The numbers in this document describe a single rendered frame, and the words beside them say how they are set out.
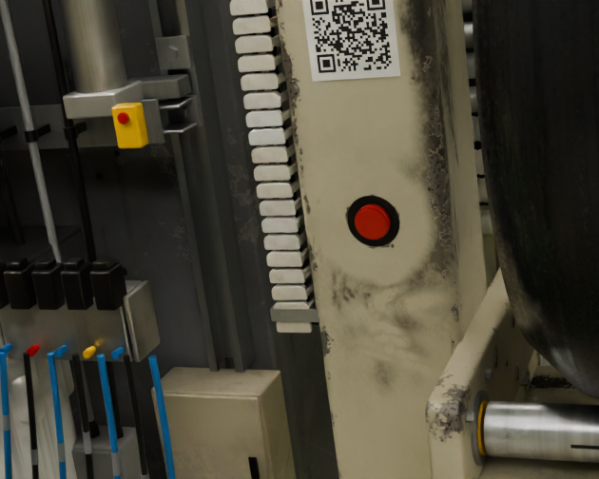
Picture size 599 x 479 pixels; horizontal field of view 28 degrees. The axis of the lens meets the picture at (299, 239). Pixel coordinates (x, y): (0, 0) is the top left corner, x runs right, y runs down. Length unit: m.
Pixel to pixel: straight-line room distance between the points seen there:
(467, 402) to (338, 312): 0.16
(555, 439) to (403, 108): 0.29
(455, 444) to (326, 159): 0.26
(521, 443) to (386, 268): 0.19
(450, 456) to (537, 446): 0.07
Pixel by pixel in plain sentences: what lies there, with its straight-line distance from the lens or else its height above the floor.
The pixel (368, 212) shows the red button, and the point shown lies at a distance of 1.00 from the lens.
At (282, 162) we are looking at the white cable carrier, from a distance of 1.06.
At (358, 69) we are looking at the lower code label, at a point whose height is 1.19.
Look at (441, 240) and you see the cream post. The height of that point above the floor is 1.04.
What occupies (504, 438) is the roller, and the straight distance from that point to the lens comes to 0.97.
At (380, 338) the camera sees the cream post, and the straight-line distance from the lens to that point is 1.04.
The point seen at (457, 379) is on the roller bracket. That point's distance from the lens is 0.96.
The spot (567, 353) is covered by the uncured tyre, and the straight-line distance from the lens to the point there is 0.85.
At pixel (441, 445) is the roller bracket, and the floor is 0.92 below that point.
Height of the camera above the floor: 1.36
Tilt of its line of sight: 18 degrees down
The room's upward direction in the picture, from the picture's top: 8 degrees counter-clockwise
